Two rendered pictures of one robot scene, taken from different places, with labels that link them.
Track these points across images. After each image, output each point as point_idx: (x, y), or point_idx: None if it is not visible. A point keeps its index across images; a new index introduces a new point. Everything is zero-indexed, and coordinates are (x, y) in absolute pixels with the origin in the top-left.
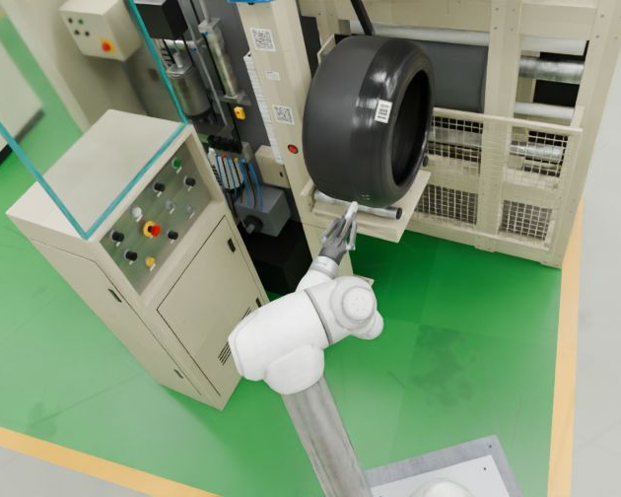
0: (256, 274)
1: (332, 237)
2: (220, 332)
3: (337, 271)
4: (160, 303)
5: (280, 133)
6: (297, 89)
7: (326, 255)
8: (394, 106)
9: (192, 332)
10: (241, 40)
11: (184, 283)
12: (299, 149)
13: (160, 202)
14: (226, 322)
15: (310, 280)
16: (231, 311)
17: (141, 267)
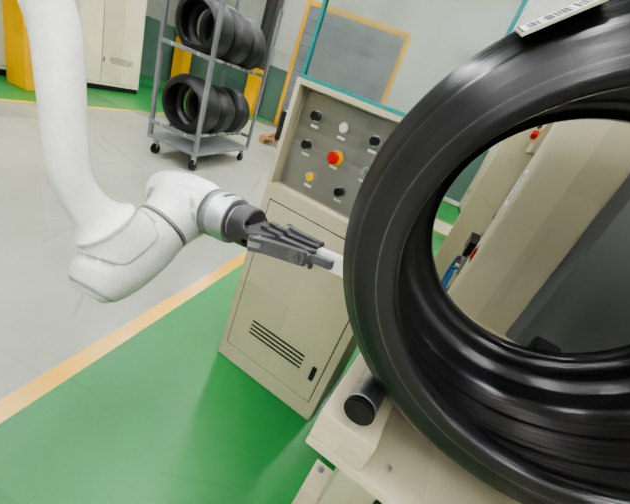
0: (339, 357)
1: (282, 227)
2: (272, 312)
3: (212, 222)
4: (276, 200)
5: (490, 225)
6: (567, 143)
7: (242, 204)
8: (614, 47)
9: (264, 265)
10: None
11: (298, 226)
12: (474, 255)
13: (363, 158)
14: (282, 318)
15: (203, 179)
16: (294, 322)
17: (303, 170)
